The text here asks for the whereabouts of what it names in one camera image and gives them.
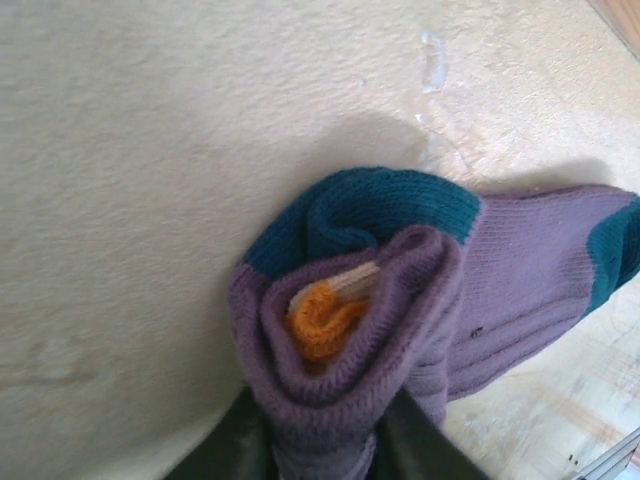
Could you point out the wooden compartment tray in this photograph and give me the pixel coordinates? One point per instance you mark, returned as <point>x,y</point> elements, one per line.
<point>620,20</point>

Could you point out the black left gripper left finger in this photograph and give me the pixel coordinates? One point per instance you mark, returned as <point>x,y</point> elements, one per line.
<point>240,445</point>

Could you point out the purple sock teal orange accents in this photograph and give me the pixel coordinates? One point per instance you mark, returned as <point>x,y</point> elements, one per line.
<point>350,400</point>
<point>525,280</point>

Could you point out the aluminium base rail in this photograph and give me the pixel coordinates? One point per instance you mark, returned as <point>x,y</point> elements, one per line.
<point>620,460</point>

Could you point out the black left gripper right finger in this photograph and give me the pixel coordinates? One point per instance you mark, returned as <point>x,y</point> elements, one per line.
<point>410,445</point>

